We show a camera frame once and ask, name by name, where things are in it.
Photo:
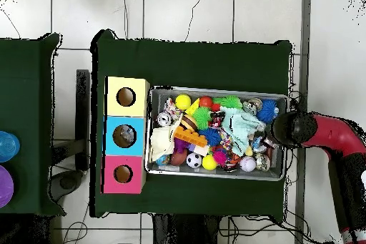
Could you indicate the crushed clear plastic bottle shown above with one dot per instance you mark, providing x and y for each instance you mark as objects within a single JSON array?
[
  {"x": 130, "y": 133},
  {"x": 258, "y": 142}
]

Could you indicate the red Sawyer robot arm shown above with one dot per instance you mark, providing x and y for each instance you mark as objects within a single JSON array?
[{"x": 294, "y": 128}]

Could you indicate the shallow mesh bin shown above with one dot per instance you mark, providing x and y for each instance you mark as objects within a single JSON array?
[{"x": 183, "y": 173}]

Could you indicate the toy hamburger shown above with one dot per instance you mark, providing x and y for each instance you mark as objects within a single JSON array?
[{"x": 188, "y": 123}]

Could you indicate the orange toy building block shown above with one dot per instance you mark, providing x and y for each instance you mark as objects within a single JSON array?
[{"x": 190, "y": 136}]

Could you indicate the green spiky ball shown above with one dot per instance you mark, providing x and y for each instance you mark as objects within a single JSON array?
[{"x": 201, "y": 117}]

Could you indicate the yellow ball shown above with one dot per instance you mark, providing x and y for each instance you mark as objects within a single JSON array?
[{"x": 183, "y": 101}]

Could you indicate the cream cloth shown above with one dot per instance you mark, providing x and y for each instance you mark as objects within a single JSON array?
[{"x": 161, "y": 141}]

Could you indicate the small soccer ball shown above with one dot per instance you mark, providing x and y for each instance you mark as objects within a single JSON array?
[{"x": 194, "y": 160}]

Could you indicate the mint green cloth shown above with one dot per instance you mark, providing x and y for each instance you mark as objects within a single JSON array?
[{"x": 238, "y": 126}]

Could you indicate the dark green tablecloth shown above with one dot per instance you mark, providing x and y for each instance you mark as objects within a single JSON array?
[
  {"x": 25, "y": 83},
  {"x": 186, "y": 60}
]

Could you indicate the white baseball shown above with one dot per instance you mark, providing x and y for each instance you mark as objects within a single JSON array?
[{"x": 247, "y": 164}]

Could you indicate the large blue spiky ball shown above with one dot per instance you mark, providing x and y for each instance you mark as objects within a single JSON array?
[{"x": 267, "y": 111}]

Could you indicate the blue plastic lid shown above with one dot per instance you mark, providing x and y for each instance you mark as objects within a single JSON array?
[{"x": 8, "y": 146}]

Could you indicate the purple plastic lid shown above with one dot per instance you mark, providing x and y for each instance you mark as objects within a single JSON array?
[{"x": 5, "y": 186}]

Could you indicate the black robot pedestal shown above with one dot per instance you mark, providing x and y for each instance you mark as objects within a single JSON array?
[{"x": 177, "y": 229}]

